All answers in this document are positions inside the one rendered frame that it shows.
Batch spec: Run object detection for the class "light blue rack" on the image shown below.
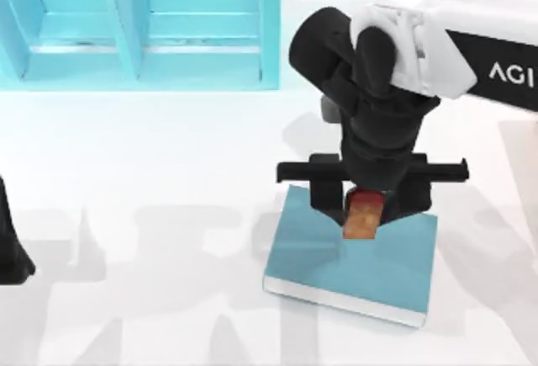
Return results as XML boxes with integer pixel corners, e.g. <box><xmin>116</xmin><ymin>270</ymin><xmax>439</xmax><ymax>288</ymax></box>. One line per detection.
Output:
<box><xmin>0</xmin><ymin>0</ymin><xmax>281</xmax><ymax>93</ymax></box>

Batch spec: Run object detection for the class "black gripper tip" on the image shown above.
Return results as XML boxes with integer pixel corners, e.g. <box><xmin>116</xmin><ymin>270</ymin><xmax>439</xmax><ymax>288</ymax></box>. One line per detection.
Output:
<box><xmin>0</xmin><ymin>175</ymin><xmax>37</xmax><ymax>288</ymax></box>

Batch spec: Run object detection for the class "blue book with orange picture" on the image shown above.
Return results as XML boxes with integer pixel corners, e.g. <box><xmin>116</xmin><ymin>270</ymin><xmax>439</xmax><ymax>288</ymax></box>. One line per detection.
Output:
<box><xmin>261</xmin><ymin>183</ymin><xmax>439</xmax><ymax>330</ymax></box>

